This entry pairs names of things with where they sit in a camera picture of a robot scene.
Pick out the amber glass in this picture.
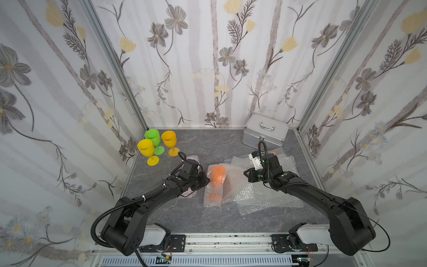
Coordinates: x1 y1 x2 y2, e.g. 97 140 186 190
161 131 180 157

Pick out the green plastic wine glass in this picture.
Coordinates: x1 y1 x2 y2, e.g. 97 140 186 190
145 129 165 156

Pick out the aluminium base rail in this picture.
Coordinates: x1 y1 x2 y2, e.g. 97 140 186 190
89 233 371 267

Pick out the black corrugated cable conduit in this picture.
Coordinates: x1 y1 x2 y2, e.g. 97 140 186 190
90 196 147 267

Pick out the orange glass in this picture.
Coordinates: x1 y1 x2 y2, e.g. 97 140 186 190
209 165 227 201

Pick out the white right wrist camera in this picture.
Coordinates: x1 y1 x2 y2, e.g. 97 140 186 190
249 151 264 170

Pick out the pink glass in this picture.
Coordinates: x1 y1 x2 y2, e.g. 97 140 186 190
181 155 200 198

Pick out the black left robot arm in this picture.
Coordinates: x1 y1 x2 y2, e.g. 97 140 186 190
91 159 210 256

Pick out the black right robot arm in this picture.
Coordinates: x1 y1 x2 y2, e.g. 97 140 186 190
244 152 376 256

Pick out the yellow glass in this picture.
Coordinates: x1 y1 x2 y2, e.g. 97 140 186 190
137 139 160 166

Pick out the silver aluminium first aid case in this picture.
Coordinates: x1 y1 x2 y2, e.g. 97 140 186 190
242 113 289 150

